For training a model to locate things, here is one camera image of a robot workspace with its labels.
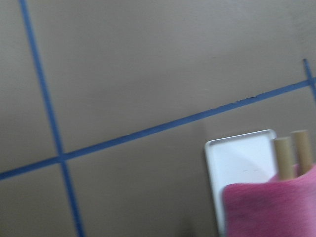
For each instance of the white rack tray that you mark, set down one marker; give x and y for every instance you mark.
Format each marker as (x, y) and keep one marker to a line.
(246, 158)

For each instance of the pink cleaning cloth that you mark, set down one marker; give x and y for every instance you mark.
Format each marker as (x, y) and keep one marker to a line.
(272, 209)

